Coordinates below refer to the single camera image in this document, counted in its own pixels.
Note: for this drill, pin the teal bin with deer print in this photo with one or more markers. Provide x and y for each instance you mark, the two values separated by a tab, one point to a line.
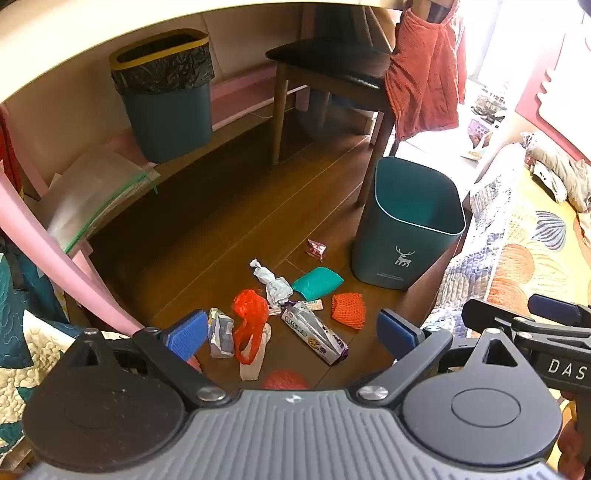
397	230

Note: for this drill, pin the orange foam net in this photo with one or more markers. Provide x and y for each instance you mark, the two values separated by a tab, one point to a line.
348	311
285	381

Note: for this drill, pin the teal bin with black liner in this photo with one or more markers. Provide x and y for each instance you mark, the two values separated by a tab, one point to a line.
171	120

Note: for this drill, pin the orange-red knitted garment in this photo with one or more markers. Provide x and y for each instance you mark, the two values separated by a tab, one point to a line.
425	78

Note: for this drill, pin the small maroon candy wrapper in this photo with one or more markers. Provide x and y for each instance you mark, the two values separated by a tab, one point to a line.
316	249

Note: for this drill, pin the dark wooden chair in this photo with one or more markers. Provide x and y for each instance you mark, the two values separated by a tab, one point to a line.
323	64

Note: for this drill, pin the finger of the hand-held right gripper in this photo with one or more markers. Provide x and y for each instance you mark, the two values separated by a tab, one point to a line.
489	316
556	309

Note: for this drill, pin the silver wrapper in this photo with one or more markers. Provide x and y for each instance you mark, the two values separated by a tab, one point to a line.
221	334

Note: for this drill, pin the teal and cream quilt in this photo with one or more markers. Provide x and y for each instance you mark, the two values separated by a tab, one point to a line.
27	332

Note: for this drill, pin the beige crumpled blanket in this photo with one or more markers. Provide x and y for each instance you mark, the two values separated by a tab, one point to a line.
568	175

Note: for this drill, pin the purple printed carton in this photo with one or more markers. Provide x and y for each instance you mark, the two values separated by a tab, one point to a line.
479	134

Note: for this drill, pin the small striped sachet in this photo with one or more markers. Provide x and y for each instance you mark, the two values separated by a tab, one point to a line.
313	305

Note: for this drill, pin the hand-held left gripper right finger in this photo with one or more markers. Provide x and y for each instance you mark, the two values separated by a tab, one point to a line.
399	332

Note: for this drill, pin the purple and white quilt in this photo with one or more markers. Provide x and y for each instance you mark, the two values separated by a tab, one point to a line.
480	240

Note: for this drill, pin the yellow floral bedsheet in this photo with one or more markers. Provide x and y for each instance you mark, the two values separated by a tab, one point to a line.
545	272

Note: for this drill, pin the purple cookie box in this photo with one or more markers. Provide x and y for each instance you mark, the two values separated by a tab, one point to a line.
314	334

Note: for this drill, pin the red plastic bag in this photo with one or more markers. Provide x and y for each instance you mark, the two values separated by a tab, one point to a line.
249	307

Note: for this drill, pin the pink foam tube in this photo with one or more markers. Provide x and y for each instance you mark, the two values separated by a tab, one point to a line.
46	244

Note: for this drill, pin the white wrapper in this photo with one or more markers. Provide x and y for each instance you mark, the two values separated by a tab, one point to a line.
274	286

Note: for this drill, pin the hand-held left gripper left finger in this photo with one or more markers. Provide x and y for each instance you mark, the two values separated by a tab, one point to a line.
187	334

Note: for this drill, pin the white plastic bag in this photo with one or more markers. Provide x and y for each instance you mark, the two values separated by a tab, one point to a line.
254	367

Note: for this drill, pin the teal bubble mailer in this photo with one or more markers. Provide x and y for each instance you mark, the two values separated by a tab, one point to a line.
318	282

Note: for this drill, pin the clear plastic zip bag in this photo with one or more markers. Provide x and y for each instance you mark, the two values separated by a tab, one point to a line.
92	194

